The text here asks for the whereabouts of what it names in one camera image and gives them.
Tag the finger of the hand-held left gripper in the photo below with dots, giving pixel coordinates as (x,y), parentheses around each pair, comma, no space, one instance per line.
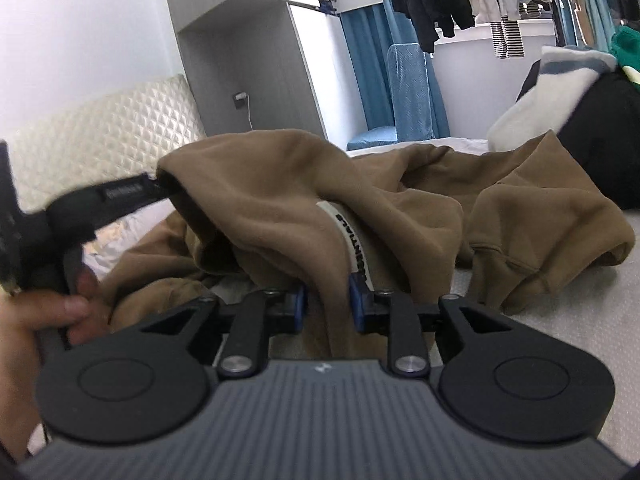
(130,196)

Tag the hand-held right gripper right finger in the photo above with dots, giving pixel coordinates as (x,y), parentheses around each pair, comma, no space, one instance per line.
(355,310)

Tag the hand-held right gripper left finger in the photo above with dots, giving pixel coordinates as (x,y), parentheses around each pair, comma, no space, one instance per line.
(298,311)

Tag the brown zip hoodie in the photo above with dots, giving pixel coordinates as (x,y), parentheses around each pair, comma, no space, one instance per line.
(250,200)

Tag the person's left hand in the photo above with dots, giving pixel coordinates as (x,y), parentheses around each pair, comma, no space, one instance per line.
(30,330)

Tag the white crinkled duvet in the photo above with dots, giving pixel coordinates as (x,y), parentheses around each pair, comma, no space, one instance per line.
(127,230)

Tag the cream quilted headboard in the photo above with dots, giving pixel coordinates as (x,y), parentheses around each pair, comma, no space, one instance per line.
(100,130)

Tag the grey wardrobe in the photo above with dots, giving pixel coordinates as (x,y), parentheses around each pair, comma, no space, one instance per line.
(225,50)

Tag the blue covered chair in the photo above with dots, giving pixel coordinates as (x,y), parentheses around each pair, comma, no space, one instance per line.
(410,90)

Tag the blue curtain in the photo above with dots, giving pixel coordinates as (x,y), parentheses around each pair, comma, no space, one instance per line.
(365,60)

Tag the black garment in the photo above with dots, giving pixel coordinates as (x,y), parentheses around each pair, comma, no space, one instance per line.
(605,130)

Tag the green garment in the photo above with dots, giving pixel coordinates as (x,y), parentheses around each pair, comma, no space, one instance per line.
(627,52)

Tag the wall socket with charger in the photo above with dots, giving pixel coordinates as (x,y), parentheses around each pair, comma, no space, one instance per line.
(240,98)

